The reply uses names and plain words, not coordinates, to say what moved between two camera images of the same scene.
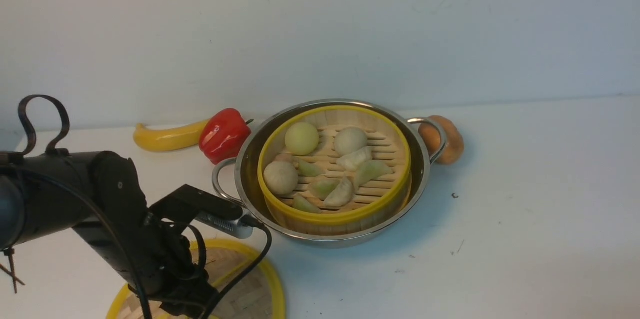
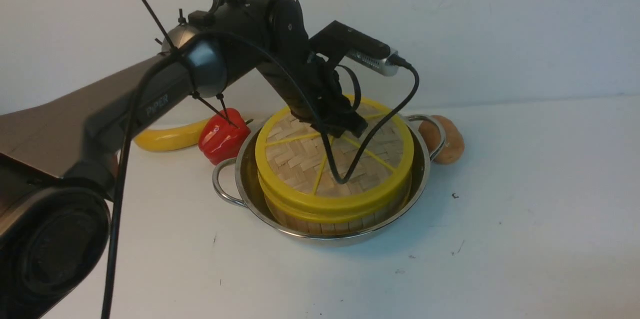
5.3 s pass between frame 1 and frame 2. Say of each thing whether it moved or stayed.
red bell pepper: stayed
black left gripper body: moved
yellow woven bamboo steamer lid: moved
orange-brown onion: stayed
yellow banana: stayed
